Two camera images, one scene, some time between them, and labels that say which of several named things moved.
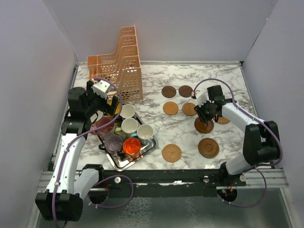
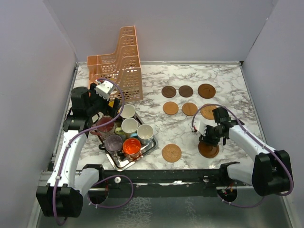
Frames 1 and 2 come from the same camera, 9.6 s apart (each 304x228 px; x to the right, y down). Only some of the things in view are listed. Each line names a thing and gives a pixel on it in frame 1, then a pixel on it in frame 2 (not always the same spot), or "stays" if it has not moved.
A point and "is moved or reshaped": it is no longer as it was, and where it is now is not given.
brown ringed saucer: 208,147 stays
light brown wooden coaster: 188,109 stays
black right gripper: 204,117 to 207,139
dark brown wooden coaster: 185,91 stays
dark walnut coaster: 168,91 stays
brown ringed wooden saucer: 201,127 is moved or reshaped
